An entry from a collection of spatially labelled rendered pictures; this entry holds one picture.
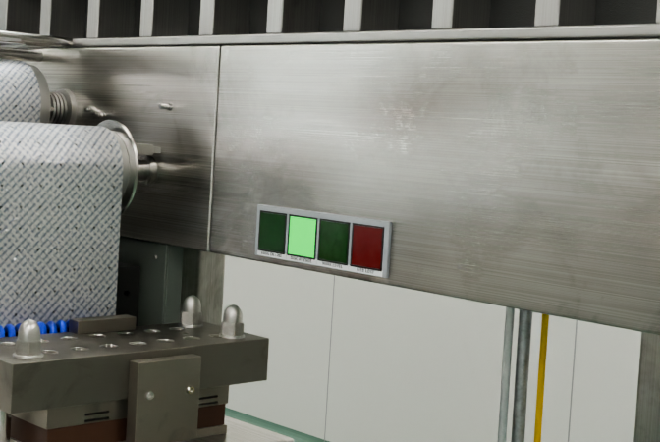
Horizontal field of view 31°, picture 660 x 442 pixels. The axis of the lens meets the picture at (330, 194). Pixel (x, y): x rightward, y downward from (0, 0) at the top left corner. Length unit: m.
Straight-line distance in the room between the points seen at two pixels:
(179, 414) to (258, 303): 3.68
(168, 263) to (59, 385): 0.40
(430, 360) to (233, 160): 2.94
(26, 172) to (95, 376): 0.31
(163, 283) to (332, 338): 3.12
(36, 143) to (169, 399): 0.40
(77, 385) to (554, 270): 0.60
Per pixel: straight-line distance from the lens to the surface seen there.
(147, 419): 1.57
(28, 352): 1.50
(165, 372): 1.57
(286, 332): 5.14
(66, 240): 1.71
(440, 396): 4.56
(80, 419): 1.55
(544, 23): 1.35
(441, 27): 1.44
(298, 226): 1.58
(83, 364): 1.52
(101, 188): 1.74
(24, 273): 1.69
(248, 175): 1.67
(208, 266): 2.04
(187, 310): 1.76
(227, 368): 1.66
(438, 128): 1.42
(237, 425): 1.74
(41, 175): 1.68
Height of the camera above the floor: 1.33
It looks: 3 degrees down
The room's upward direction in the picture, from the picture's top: 3 degrees clockwise
